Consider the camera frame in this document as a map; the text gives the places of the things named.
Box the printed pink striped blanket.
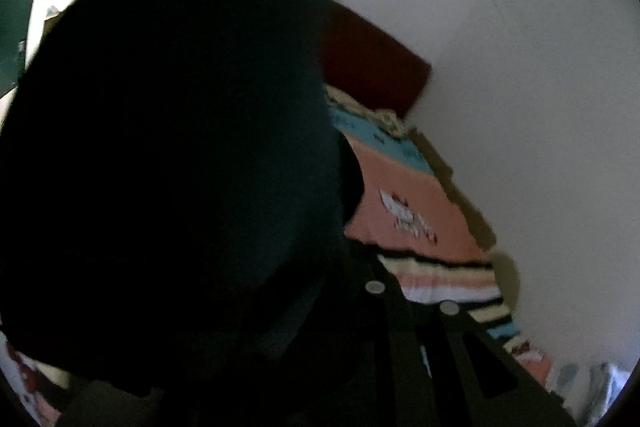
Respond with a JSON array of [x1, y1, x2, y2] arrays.
[[0, 84, 556, 427]]

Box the green door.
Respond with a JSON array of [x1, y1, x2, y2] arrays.
[[0, 0, 58, 98]]

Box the cream lace bed cover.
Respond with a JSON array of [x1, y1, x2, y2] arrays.
[[324, 84, 418, 138]]

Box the black garment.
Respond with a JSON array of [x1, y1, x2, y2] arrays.
[[0, 0, 363, 400]]

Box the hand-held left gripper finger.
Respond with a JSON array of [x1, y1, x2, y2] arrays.
[[347, 249, 577, 427]]

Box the pale white cloth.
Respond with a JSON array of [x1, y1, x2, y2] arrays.
[[547, 359, 632, 425]]

